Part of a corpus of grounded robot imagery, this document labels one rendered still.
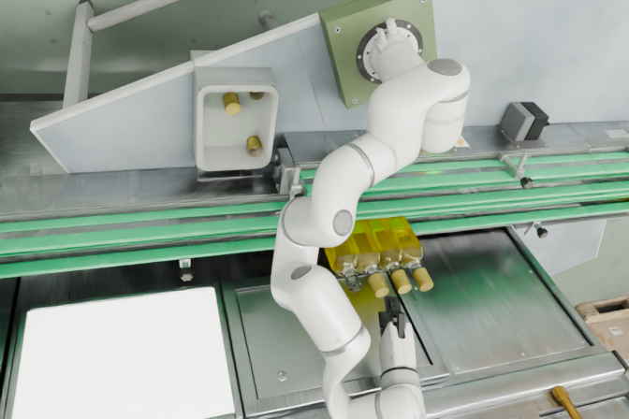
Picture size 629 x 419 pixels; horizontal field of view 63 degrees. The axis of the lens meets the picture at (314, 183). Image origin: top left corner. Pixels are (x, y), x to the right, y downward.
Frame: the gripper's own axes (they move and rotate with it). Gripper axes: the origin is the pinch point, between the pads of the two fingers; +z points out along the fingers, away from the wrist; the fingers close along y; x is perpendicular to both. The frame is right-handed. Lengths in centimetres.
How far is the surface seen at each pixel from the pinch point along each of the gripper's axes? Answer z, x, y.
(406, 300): 12.7, -9.3, -11.9
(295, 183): 19.8, 22.9, 16.5
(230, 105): 31, 39, 28
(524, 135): 50, -41, 18
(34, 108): 81, 107, -15
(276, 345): -2.3, 23.1, -12.5
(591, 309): 188, -258, -228
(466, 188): 38.0, -25.1, 6.1
